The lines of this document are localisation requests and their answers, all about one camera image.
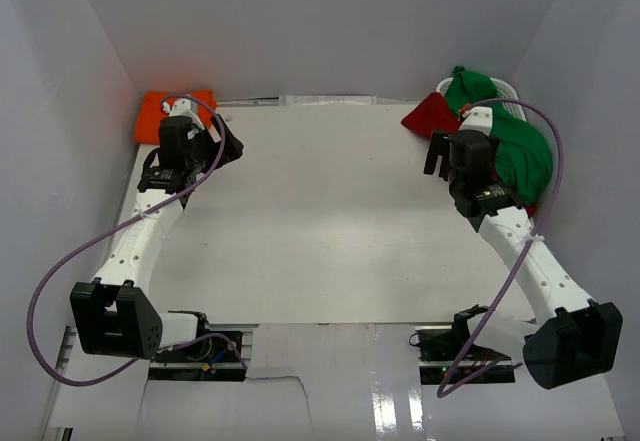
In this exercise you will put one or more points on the white paper sheet front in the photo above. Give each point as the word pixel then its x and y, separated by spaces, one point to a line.
pixel 333 382

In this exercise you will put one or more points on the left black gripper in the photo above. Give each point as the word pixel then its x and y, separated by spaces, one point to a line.
pixel 232 148

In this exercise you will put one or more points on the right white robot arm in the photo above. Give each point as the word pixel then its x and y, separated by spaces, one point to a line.
pixel 540 318

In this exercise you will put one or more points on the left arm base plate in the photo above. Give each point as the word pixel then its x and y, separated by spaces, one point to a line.
pixel 211 360

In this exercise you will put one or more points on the white label strip back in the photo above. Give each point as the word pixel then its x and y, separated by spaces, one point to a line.
pixel 327 100

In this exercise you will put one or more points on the folded orange t shirt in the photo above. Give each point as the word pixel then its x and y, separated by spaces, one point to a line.
pixel 154 109

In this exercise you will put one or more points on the white plastic laundry basket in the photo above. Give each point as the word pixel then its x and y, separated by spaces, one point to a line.
pixel 504 90

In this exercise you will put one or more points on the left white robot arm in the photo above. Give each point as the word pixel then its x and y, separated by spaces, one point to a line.
pixel 113 313

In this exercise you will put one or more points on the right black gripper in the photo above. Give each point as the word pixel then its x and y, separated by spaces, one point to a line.
pixel 439 146

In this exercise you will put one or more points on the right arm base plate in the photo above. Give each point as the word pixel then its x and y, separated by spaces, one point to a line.
pixel 437 349

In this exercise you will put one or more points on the green t shirt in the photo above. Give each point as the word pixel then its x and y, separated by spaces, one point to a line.
pixel 523 160

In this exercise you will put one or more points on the red t shirt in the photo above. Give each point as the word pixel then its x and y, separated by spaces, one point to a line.
pixel 433 114

